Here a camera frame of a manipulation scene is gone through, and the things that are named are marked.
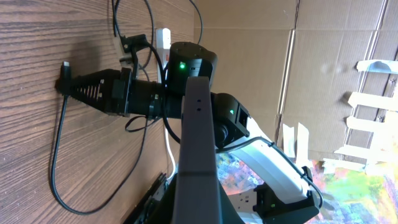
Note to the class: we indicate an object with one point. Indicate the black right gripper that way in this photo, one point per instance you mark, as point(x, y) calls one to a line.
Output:
point(106, 90)

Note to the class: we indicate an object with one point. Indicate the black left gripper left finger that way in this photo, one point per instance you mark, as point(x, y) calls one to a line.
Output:
point(164, 211)

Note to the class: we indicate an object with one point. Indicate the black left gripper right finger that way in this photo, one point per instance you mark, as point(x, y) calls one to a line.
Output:
point(227, 213)

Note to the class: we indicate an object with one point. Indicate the black smartphone lit screen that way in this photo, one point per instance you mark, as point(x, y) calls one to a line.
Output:
point(197, 194)

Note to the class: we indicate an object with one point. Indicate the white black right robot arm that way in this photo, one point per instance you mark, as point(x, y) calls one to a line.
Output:
point(287, 193)

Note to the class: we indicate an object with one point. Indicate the white power strip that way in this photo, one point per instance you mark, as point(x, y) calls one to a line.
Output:
point(163, 44)

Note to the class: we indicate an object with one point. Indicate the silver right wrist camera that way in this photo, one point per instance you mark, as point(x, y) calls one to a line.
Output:
point(125, 59)

